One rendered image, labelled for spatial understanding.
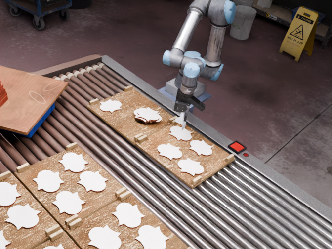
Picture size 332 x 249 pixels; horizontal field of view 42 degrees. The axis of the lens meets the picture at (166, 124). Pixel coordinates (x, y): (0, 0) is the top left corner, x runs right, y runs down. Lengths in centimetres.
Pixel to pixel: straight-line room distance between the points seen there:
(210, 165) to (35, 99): 99
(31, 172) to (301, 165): 257
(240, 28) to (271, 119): 179
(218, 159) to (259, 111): 228
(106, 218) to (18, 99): 86
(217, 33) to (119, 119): 74
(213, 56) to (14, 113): 117
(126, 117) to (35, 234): 91
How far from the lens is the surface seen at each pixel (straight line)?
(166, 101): 269
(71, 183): 207
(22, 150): 227
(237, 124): 425
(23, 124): 224
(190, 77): 216
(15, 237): 188
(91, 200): 199
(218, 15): 246
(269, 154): 400
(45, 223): 192
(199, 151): 231
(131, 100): 262
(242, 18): 581
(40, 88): 250
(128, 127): 240
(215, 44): 258
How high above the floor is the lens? 240
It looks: 37 degrees down
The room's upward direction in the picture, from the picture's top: 10 degrees clockwise
